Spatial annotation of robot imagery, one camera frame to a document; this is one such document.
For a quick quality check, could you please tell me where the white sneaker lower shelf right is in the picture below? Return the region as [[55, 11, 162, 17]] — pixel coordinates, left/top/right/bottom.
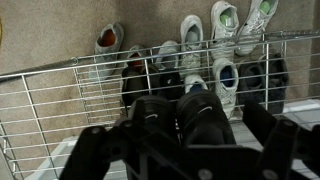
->
[[184, 74, 208, 93]]

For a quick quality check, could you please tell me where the brown shoe lower shelf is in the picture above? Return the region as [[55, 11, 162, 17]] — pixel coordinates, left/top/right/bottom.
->
[[121, 45, 159, 106]]

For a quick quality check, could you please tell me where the black sneaker top rack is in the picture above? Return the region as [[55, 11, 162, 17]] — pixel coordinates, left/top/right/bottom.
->
[[128, 95, 179, 143], [176, 90, 236, 146]]

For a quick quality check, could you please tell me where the grey sneaker orange insole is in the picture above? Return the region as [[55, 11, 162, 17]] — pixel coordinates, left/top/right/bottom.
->
[[89, 22, 124, 81]]

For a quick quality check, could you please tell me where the black shoes lower shelf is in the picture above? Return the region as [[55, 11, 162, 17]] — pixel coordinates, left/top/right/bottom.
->
[[237, 53, 289, 114]]

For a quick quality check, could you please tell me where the white sneaker floor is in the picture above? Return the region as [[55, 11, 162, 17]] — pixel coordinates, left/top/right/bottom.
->
[[236, 0, 279, 56], [180, 14, 203, 70], [210, 0, 239, 61]]

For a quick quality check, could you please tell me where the white sneaker lower shelf left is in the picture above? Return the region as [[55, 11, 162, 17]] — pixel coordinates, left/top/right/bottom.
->
[[212, 58, 239, 119]]

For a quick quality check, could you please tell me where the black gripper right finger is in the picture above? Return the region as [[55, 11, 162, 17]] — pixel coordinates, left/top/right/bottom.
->
[[241, 98, 320, 180]]

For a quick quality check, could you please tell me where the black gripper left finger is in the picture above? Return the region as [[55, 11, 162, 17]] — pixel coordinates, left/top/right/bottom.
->
[[58, 97, 148, 180]]

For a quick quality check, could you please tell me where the white sneaker floor far left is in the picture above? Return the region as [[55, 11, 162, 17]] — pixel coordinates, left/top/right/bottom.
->
[[236, 0, 279, 56]]

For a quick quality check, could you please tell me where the white sneaker shelf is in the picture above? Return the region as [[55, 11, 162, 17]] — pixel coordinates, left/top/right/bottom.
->
[[184, 74, 208, 93], [212, 58, 239, 119]]

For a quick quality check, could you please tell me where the dark shoe lower shelf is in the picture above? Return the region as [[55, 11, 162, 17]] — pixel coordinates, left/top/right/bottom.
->
[[159, 69, 183, 100]]

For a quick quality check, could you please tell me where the chrome wire shoe rack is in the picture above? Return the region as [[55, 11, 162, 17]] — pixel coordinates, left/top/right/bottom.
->
[[0, 31, 320, 180]]

